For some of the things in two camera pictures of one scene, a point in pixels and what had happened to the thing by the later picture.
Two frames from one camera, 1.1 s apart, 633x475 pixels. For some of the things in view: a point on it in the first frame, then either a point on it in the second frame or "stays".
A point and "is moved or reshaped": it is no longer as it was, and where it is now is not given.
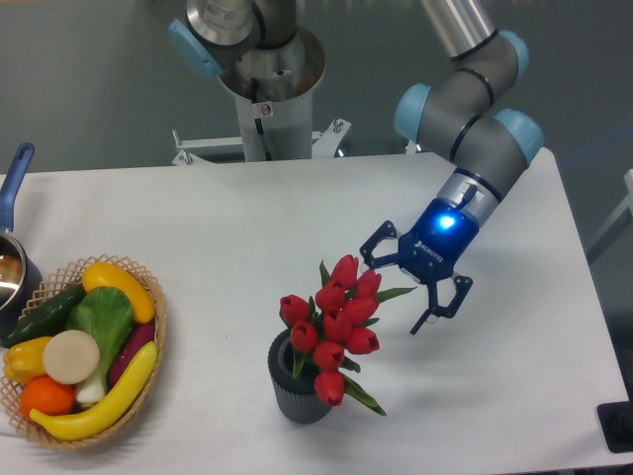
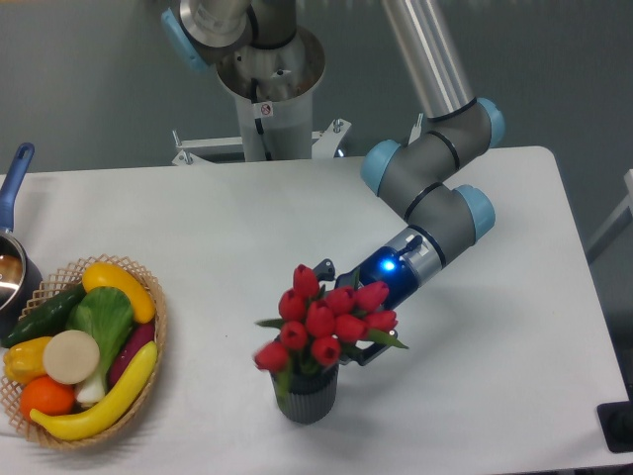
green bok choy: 106,314 stays
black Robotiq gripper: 430,249 → 385,265
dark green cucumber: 49,320 stays
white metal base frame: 323,143 stays
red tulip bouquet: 335,325 is moved or reshaped
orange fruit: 48,397 stays
